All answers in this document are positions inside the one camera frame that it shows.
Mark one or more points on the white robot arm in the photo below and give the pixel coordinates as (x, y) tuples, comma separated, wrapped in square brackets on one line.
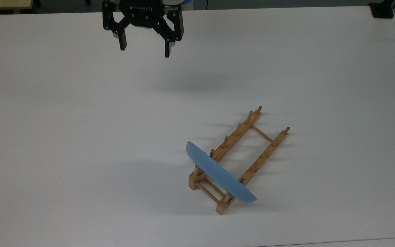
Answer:
[(177, 1)]

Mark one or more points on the wooden plate rack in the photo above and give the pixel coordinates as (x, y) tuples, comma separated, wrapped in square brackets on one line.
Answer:
[(233, 139)]

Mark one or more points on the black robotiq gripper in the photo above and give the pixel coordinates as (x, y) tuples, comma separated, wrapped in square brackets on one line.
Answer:
[(142, 13)]

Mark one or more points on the blue plate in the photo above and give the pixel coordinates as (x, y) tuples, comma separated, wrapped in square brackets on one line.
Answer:
[(218, 173)]

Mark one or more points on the light wooden side table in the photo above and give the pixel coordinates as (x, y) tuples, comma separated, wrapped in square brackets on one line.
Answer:
[(3, 4)]

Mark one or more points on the black table clamp block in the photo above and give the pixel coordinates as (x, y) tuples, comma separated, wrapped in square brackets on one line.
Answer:
[(382, 9)]

